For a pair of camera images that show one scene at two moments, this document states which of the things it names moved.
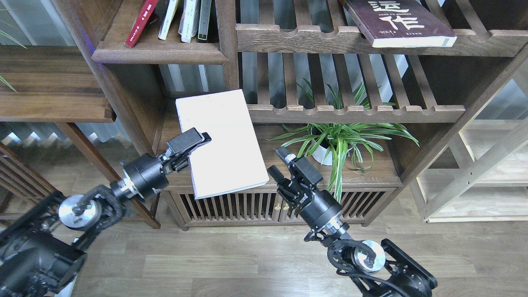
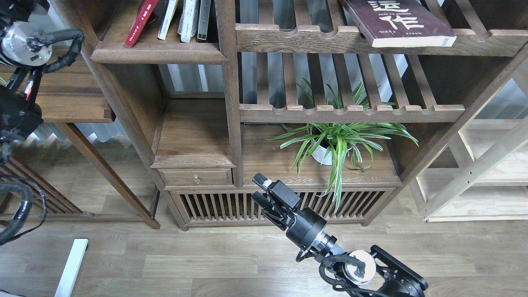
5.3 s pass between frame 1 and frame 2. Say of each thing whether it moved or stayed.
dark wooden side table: stayed
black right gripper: moved
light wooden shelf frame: stayed
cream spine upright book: stayed
